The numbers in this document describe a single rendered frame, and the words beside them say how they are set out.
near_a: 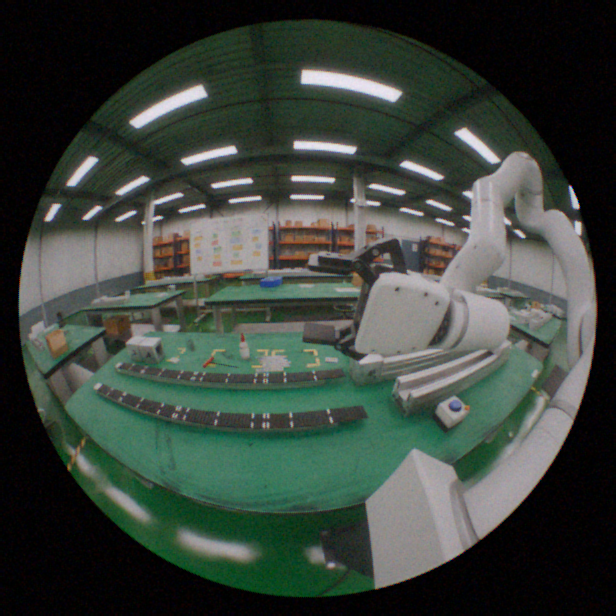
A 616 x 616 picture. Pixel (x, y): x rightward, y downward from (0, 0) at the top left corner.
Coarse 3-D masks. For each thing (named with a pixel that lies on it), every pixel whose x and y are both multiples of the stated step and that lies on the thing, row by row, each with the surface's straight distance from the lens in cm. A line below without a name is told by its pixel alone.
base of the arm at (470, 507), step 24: (552, 408) 35; (552, 432) 32; (528, 456) 32; (552, 456) 32; (456, 480) 35; (504, 480) 31; (528, 480) 31; (456, 504) 28; (480, 504) 31; (504, 504) 31; (480, 528) 32
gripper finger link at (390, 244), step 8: (384, 240) 19; (392, 240) 19; (384, 248) 19; (392, 248) 19; (400, 248) 19; (392, 256) 19; (400, 256) 19; (392, 264) 20; (400, 264) 20; (400, 272) 20
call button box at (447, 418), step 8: (448, 400) 62; (440, 408) 59; (448, 408) 59; (432, 416) 63; (440, 416) 60; (448, 416) 58; (456, 416) 58; (464, 416) 63; (440, 424) 61; (448, 424) 59; (456, 424) 62
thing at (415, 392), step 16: (480, 352) 95; (432, 368) 69; (448, 368) 74; (464, 368) 83; (480, 368) 83; (496, 368) 107; (400, 384) 59; (416, 384) 65; (432, 384) 61; (448, 384) 65; (464, 384) 78; (400, 400) 61; (416, 400) 57; (432, 400) 64
